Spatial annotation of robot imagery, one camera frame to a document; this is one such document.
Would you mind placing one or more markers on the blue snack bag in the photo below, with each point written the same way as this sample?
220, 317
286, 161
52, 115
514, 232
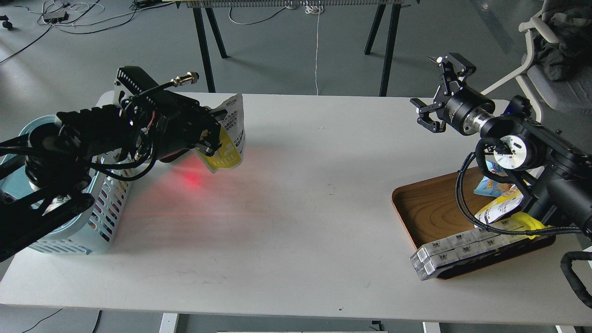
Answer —
489, 187

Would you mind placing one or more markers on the black barcode scanner red light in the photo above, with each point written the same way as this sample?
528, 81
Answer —
173, 156

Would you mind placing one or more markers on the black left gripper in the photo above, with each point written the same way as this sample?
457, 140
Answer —
169, 120

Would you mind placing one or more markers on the clear boxed snack row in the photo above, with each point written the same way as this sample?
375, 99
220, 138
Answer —
460, 248
461, 268

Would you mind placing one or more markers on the yellow cartoon snack bag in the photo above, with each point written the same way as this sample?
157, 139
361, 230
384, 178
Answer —
526, 221

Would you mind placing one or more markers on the clear boxed snack row upper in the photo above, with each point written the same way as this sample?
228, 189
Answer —
460, 248

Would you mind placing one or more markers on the black trestle table legs right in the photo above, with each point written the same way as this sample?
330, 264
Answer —
394, 17

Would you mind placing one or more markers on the clear boxed snack row lower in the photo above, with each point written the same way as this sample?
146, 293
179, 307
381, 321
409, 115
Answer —
461, 268

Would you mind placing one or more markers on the white office chair with clothes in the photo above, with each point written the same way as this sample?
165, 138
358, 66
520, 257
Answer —
556, 69

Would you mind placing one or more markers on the light blue plastic basket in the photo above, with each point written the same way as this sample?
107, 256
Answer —
90, 232

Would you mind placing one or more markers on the brown wooden tray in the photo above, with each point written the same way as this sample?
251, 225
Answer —
429, 212

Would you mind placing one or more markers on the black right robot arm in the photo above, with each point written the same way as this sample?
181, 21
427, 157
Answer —
552, 174

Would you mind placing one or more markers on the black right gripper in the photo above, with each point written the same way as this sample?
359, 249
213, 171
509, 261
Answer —
466, 110

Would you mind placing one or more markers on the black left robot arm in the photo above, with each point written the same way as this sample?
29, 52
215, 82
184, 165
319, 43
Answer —
123, 140

